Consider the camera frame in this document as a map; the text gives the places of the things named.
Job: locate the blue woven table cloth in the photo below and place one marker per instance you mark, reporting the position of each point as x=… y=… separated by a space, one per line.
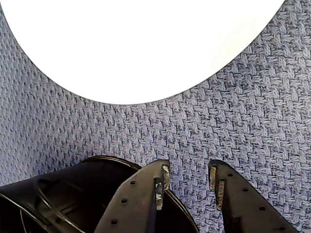
x=218 y=136

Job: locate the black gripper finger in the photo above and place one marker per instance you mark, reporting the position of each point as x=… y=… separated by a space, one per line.
x=136 y=201
x=245 y=211

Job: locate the black metal bucket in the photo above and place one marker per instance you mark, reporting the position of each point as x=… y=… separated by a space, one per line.
x=73 y=194

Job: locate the white round plate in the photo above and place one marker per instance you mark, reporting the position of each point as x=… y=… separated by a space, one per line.
x=145 y=48

